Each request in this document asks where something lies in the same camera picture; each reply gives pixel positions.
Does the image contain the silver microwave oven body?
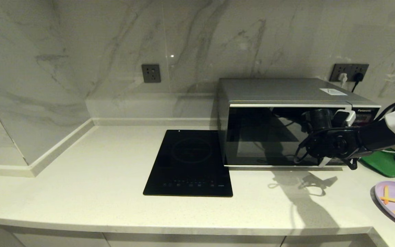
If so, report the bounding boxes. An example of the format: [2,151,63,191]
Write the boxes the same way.
[217,78,382,170]

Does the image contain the black cylindrical wrist module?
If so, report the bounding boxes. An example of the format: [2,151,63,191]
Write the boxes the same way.
[306,108,334,130]

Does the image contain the green plastic tray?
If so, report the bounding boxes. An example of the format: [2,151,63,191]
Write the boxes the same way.
[359,150,395,178]

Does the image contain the grey double wall socket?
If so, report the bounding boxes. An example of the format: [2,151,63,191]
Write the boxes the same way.
[329,63,370,83]

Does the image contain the grey single wall socket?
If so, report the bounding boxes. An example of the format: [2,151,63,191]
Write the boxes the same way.
[141,64,161,84]

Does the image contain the white paper sheet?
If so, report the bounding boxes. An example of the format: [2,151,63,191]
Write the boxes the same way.
[320,88,348,96]

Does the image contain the black induction cooktop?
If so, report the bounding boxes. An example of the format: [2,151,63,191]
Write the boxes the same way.
[143,129,233,197]

